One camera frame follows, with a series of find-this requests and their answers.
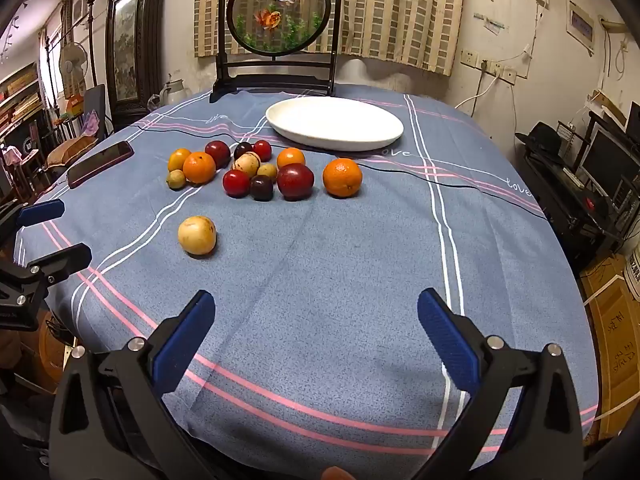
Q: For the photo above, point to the large yellow pear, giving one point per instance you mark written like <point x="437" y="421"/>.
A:
<point x="197" y="235"/>

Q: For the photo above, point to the wooden bookshelf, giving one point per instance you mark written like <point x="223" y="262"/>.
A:
<point x="20" y="95"/>

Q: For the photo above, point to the wall socket strip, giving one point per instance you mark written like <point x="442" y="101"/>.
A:
<point x="500" y="71"/>

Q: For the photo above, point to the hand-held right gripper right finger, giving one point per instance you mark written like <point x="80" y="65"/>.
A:
<point x="447" y="345"/>

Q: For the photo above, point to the small yellow-green fruit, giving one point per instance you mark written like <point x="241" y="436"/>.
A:
<point x="175" y="180"/>
<point x="267" y="171"/>

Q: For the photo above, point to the small orange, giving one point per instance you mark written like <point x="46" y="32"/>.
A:
<point x="291" y="156"/>
<point x="199" y="168"/>

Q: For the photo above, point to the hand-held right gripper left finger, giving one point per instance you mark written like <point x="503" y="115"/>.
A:
<point x="182" y="345"/>

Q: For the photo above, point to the dark coat stand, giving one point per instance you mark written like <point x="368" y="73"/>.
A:
<point x="92" y="35"/>

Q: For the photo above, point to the white oval plate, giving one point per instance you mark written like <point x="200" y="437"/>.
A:
<point x="335" y="122"/>

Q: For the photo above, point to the round goldfish screen on stand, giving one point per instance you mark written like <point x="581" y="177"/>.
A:
<point x="270" y="20"/>

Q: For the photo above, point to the white kettle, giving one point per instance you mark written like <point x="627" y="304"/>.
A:
<point x="175" y="92"/>

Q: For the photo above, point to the beige checked curtain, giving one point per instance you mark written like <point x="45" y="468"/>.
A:
<point x="400" y="10"/>

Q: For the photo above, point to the single wall socket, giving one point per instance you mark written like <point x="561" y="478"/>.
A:
<point x="469" y="57"/>

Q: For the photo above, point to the cardboard box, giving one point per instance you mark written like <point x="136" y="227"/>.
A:
<point x="615" y="360"/>

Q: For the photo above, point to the large orange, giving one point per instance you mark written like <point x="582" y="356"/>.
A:
<point x="342" y="177"/>

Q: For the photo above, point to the computer monitor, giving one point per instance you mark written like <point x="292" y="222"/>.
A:
<point x="607" y="157"/>

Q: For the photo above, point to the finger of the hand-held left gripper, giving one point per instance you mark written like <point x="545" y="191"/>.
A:
<point x="60" y="260"/>
<point x="42" y="212"/>

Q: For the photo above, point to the dark wooden framed cabinet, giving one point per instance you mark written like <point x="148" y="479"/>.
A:
<point x="150" y="35"/>

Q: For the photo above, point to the black hat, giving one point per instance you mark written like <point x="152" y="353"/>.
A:
<point x="542" y="137"/>

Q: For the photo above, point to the blue plaid tablecloth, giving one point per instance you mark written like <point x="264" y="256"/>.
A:
<point x="325" y="270"/>

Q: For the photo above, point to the red smartphone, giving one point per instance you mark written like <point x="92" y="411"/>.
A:
<point x="100" y="162"/>

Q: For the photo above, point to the large red plum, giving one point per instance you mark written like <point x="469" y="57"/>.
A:
<point x="295" y="181"/>

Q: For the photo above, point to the dark purple plum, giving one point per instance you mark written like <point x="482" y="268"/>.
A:
<point x="242" y="148"/>
<point x="261" y="188"/>

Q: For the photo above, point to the black side desk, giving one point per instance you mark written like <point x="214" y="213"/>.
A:
<point x="565" y="210"/>

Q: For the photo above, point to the small yellow-orange fruit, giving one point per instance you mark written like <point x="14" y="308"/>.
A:
<point x="177" y="158"/>

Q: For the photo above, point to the tan pear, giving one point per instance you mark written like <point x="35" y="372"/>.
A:
<point x="247" y="164"/>

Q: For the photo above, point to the white standing fan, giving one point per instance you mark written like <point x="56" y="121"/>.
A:
<point x="72" y="62"/>

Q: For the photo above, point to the person's right hand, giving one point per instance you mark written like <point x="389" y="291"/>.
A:
<point x="337" y="474"/>

